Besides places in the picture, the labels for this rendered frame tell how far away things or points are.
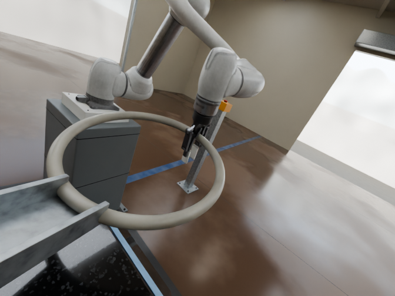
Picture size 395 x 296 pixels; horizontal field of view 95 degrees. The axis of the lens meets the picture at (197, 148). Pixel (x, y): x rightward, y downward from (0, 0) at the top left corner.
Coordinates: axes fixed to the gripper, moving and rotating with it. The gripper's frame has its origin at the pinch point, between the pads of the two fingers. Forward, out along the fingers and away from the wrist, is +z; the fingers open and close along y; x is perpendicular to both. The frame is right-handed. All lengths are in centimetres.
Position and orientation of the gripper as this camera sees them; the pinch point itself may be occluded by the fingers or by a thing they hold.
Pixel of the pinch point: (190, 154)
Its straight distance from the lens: 77.8
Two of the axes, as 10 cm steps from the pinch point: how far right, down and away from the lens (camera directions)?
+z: -2.9, 7.9, 5.4
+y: -6.2, 2.8, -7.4
